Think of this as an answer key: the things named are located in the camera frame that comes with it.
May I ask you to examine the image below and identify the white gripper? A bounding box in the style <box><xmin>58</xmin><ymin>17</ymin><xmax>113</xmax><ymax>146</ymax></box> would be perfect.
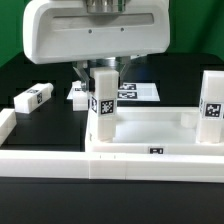
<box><xmin>23</xmin><ymin>0</ymin><xmax>170</xmax><ymax>92</ymax></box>

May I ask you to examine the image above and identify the white desk tabletop tray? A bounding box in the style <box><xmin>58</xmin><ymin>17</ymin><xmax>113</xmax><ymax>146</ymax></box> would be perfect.
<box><xmin>85</xmin><ymin>107</ymin><xmax>224</xmax><ymax>156</ymax></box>

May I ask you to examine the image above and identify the white marker sheet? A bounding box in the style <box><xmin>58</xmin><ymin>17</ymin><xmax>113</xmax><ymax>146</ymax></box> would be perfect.
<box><xmin>66</xmin><ymin>81</ymin><xmax>161</xmax><ymax>102</ymax></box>

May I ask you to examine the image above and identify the white U-shaped fence frame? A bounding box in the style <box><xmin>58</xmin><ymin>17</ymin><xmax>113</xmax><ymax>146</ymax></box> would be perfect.
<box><xmin>0</xmin><ymin>108</ymin><xmax>224</xmax><ymax>184</ymax></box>

